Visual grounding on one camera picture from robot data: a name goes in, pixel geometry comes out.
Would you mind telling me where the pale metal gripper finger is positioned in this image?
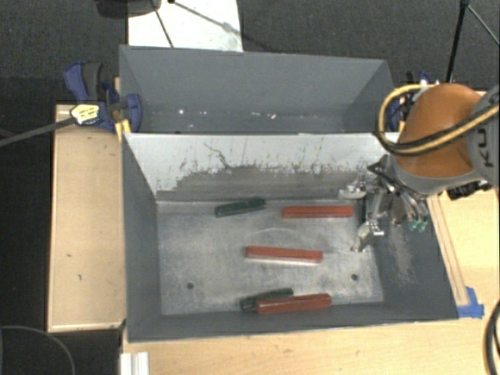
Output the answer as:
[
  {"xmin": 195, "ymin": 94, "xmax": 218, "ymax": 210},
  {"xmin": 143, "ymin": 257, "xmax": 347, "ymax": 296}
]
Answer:
[
  {"xmin": 349, "ymin": 220, "xmax": 387, "ymax": 254},
  {"xmin": 337, "ymin": 175, "xmax": 378, "ymax": 201}
]

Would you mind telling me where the red-brown flat block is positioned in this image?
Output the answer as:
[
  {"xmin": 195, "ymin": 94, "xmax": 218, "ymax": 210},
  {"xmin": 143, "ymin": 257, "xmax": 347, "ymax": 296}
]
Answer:
[
  {"xmin": 254, "ymin": 292, "xmax": 334, "ymax": 316},
  {"xmin": 245, "ymin": 245, "xmax": 325, "ymax": 265},
  {"xmin": 280, "ymin": 205, "xmax": 355, "ymax": 220}
]

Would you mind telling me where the dark green flat block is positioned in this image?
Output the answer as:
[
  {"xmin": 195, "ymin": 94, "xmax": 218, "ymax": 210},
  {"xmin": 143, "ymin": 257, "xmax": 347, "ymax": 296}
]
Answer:
[
  {"xmin": 213, "ymin": 196, "xmax": 268, "ymax": 219},
  {"xmin": 238, "ymin": 287, "xmax": 295, "ymax": 313}
]

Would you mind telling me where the grey metal bin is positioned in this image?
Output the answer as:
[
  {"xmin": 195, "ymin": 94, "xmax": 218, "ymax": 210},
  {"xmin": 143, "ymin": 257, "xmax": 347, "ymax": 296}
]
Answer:
[{"xmin": 117, "ymin": 45, "xmax": 461, "ymax": 344}]

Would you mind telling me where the pale wood flat board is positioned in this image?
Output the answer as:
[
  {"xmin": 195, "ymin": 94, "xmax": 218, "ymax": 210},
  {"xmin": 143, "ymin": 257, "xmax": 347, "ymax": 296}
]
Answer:
[{"xmin": 46, "ymin": 103, "xmax": 129, "ymax": 334}]

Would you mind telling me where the black cylinder on white bracket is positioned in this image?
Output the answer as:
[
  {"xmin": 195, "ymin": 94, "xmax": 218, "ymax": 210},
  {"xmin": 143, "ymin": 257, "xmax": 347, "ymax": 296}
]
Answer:
[{"xmin": 446, "ymin": 180, "xmax": 494, "ymax": 201}]

